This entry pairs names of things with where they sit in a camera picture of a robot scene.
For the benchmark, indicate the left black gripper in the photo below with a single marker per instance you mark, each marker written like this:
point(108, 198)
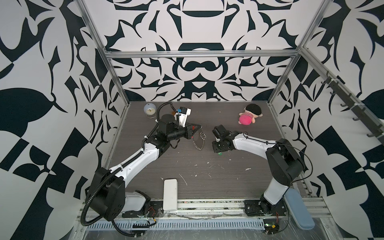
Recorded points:
point(189, 131)

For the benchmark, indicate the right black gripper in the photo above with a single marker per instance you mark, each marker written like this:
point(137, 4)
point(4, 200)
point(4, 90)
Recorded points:
point(214, 146)

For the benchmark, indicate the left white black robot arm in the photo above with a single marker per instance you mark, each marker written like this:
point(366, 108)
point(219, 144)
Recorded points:
point(107, 196)

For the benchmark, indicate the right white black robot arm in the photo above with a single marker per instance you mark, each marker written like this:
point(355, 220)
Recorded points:
point(284, 161)

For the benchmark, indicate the pink plush doll black hat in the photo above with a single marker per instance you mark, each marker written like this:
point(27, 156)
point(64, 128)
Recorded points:
point(249, 115)

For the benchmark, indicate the white rectangular box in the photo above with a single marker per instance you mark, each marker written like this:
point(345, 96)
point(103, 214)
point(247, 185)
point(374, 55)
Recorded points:
point(170, 195)

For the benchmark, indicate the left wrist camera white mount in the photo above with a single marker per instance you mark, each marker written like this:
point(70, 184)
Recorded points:
point(182, 115)

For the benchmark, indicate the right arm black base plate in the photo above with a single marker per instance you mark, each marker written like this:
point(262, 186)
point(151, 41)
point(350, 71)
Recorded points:
point(259, 208)

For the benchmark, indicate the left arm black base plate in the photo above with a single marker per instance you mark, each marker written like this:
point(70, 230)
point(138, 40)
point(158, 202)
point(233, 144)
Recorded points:
point(150, 209)

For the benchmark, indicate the black wall hook rack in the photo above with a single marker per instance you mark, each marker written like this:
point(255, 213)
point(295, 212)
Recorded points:
point(351, 102)

